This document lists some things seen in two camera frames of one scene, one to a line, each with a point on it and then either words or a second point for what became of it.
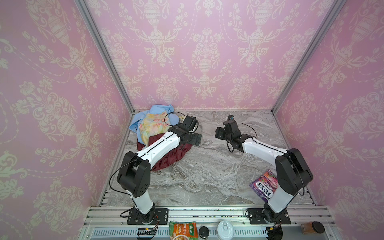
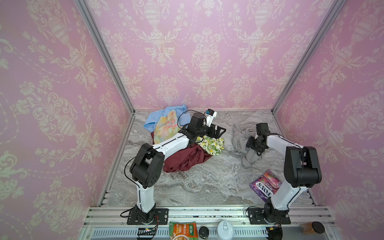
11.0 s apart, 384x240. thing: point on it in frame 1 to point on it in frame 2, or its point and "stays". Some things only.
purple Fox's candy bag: [265, 186] stays
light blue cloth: [160, 112] to [183, 116]
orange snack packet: [183, 230] stays
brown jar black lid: [312, 227] stays
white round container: [225, 230] stays
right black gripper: [220, 133] to [252, 144]
